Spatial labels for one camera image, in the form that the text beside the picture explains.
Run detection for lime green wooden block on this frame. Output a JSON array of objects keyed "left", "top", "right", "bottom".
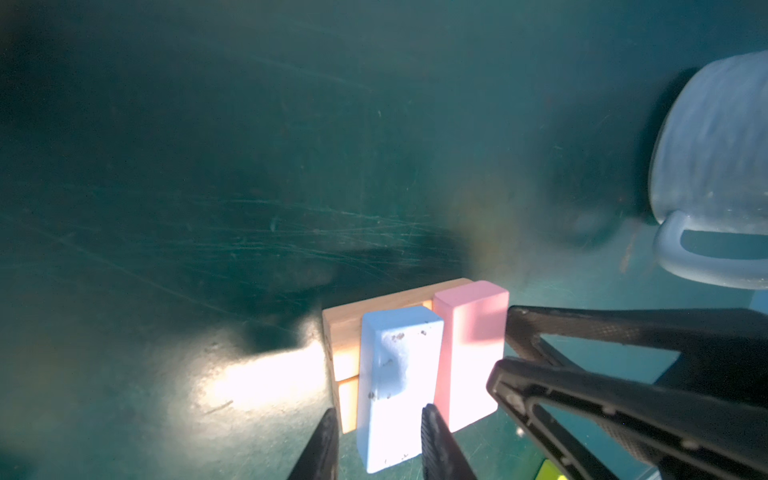
[{"left": 534, "top": 460, "right": 567, "bottom": 480}]

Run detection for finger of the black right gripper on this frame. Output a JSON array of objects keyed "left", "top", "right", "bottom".
[
  {"left": 487, "top": 358, "right": 767, "bottom": 479},
  {"left": 505, "top": 306, "right": 767, "bottom": 408}
]

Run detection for natural wood block 51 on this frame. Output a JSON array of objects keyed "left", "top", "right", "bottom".
[{"left": 336, "top": 376, "right": 359, "bottom": 434}]

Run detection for pink wooden block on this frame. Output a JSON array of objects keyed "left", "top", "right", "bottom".
[{"left": 433, "top": 280, "right": 509, "bottom": 432}]

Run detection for light blue long block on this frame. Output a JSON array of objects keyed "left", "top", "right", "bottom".
[{"left": 356, "top": 306, "right": 444, "bottom": 474}]

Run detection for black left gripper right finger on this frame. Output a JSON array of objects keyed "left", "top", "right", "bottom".
[{"left": 421, "top": 404, "right": 477, "bottom": 480}]

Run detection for translucent plastic mug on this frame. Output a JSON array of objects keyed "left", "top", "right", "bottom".
[{"left": 649, "top": 51, "right": 767, "bottom": 290}]

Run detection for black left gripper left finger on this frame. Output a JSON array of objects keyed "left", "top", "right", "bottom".
[{"left": 288, "top": 407, "right": 340, "bottom": 480}]

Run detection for natural wood block 62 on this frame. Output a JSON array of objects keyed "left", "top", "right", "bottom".
[{"left": 321, "top": 277, "right": 475, "bottom": 383}]

